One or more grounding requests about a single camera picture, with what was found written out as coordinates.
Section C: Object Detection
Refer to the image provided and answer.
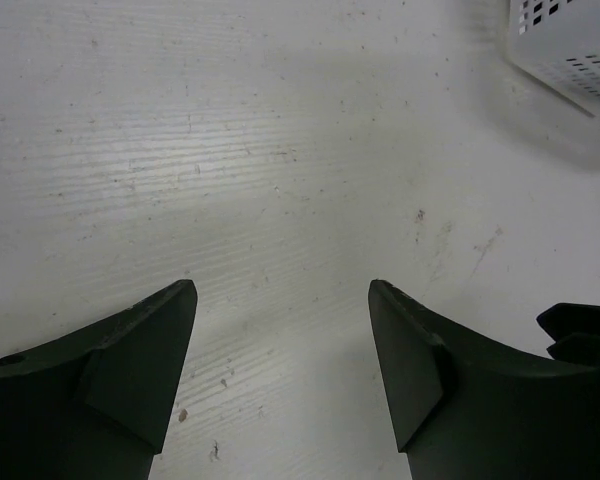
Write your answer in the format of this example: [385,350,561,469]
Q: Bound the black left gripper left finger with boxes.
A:
[0,279,197,479]

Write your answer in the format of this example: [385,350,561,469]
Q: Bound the white perforated plastic basket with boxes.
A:
[506,0,600,116]

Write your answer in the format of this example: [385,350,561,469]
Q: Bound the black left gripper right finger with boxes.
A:
[368,280,600,479]

